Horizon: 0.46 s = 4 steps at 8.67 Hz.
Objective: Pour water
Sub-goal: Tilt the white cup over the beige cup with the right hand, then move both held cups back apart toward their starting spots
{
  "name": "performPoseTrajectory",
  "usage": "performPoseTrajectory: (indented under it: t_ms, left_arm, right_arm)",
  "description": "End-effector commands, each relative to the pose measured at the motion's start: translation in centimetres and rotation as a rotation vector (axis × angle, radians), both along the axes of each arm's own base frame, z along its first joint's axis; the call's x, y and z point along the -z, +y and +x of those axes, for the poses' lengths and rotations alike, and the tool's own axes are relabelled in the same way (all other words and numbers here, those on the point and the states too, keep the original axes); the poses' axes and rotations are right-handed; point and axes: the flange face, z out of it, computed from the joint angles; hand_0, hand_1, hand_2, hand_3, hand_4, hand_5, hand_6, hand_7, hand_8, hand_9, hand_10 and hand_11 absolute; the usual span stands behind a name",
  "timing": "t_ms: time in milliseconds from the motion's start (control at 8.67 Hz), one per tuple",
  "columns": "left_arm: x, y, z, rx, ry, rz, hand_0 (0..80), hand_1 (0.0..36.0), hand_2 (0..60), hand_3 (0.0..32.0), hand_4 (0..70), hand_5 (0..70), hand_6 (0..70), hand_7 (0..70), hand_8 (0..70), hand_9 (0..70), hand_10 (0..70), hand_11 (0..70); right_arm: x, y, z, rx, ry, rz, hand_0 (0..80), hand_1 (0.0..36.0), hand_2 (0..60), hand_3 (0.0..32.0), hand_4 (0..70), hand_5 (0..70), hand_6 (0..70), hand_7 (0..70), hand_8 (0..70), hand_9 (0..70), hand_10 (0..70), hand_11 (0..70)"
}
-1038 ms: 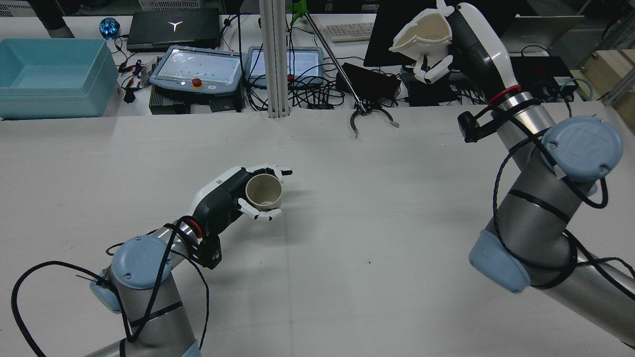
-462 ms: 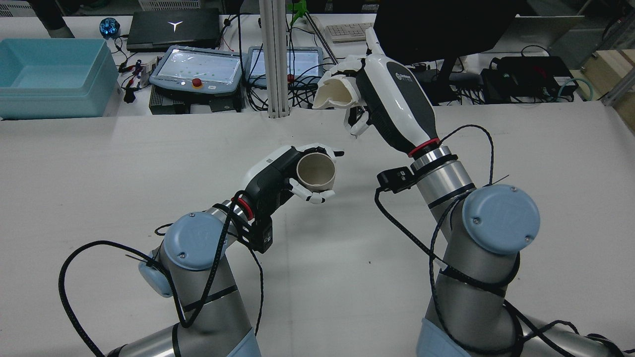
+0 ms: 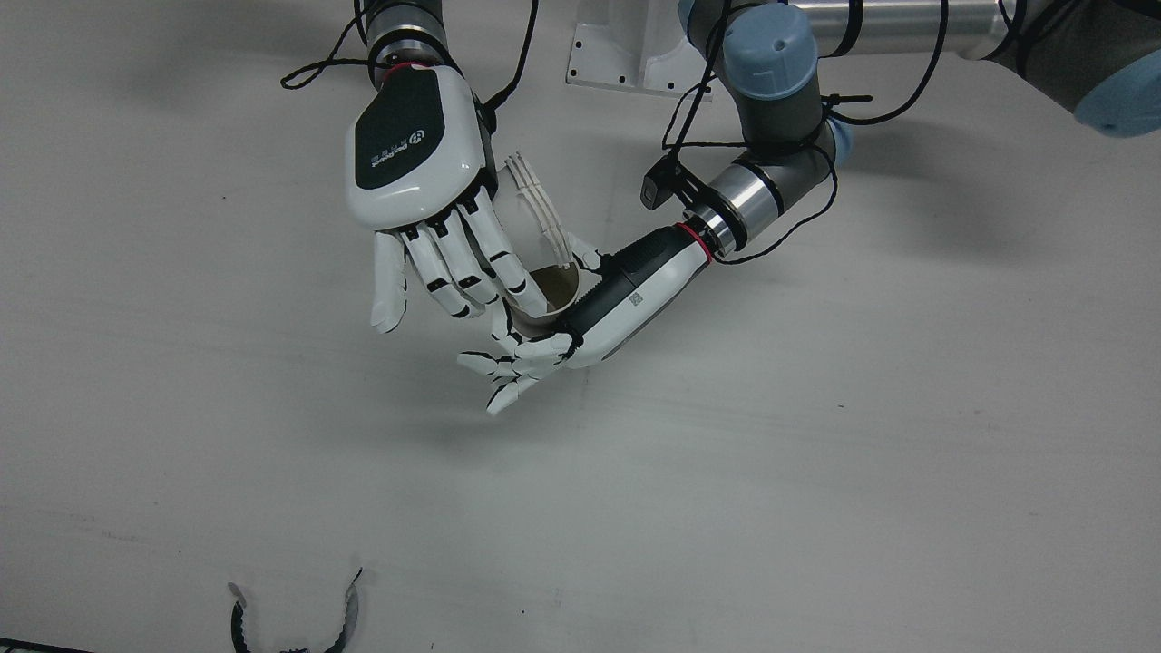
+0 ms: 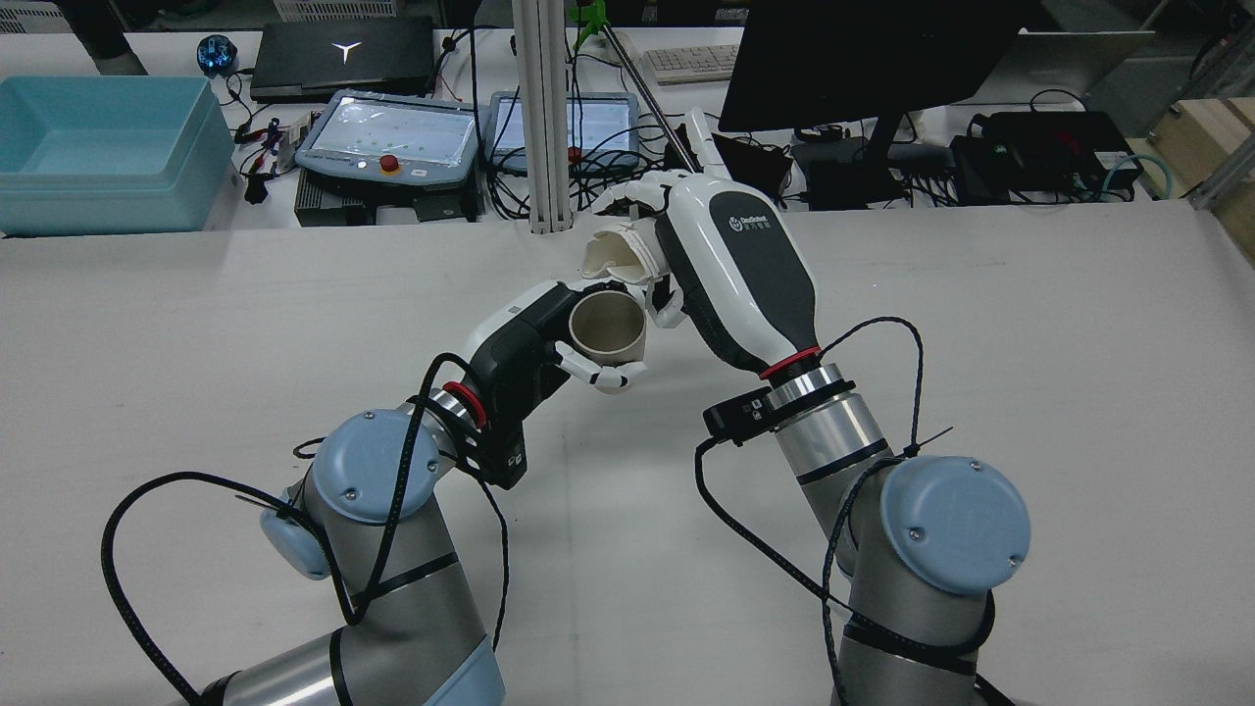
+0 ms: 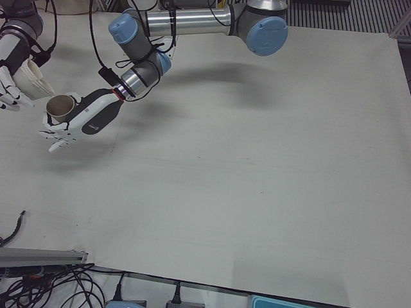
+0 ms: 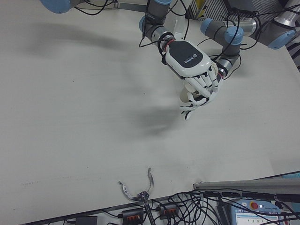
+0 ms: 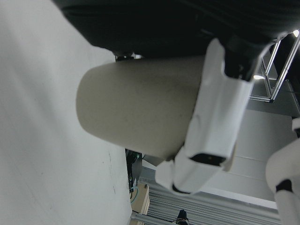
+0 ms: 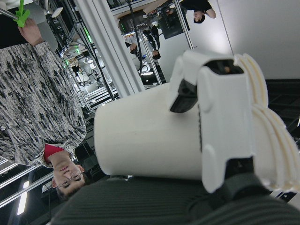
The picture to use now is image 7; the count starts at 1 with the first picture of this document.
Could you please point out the aluminium profile bar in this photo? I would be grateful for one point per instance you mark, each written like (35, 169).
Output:
(150, 218)

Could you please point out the aluminium frame rack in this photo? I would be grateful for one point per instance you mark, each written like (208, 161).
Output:
(275, 89)

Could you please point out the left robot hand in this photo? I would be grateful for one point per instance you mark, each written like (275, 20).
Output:
(220, 105)

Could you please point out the wooden box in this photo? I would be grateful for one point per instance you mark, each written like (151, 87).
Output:
(143, 199)

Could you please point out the black electronics box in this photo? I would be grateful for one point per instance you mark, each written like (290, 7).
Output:
(133, 168)

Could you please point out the beige paper cup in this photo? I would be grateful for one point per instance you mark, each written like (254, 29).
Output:
(140, 105)

